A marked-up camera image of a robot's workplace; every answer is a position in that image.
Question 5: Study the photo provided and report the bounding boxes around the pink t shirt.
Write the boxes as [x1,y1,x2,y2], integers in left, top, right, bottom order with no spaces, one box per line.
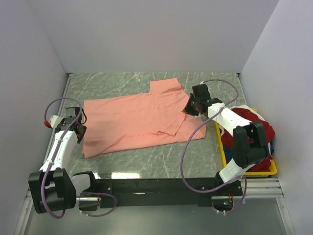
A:
[82,78,203,158]

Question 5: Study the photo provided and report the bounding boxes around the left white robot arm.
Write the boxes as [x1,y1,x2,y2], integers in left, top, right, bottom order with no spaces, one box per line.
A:
[28,107,98,213]

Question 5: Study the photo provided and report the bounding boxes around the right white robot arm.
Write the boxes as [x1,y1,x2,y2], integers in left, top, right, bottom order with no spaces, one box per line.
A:
[183,83,269,195]

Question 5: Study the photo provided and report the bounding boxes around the red t shirt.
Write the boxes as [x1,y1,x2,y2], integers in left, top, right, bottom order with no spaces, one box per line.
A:
[221,106,276,173]

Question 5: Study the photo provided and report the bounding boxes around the blue t shirt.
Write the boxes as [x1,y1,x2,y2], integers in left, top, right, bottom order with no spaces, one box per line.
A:
[223,146,273,171]

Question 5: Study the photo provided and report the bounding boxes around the black base beam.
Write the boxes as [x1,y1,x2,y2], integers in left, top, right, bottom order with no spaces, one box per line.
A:
[78,177,245,212]

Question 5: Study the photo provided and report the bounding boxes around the yellow plastic bin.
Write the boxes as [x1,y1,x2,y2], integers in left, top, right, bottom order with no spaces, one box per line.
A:
[214,107,278,176]

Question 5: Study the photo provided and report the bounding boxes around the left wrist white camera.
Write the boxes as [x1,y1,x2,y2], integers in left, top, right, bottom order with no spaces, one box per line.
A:
[44,115,63,129]

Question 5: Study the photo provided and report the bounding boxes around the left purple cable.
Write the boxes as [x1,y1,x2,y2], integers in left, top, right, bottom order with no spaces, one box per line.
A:
[40,97,118,218]

